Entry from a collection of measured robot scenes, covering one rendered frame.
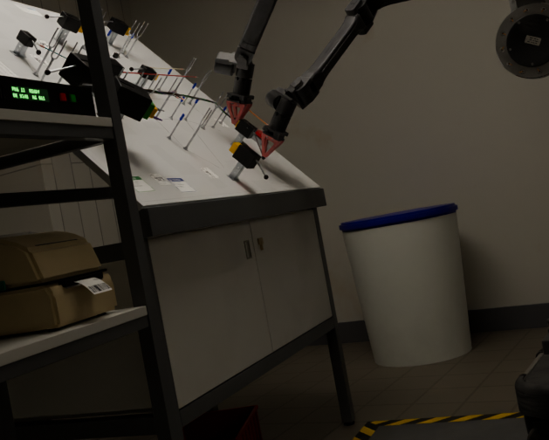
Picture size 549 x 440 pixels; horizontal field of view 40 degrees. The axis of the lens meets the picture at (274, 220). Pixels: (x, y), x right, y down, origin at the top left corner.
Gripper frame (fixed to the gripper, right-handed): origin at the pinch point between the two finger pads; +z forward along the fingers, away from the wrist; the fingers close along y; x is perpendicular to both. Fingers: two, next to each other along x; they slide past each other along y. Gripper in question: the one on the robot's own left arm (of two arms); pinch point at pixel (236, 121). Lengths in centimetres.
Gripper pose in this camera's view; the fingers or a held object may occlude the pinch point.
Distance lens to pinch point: 252.9
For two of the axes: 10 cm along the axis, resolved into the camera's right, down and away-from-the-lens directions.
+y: -2.9, 1.7, -9.4
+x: 9.4, 2.4, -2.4
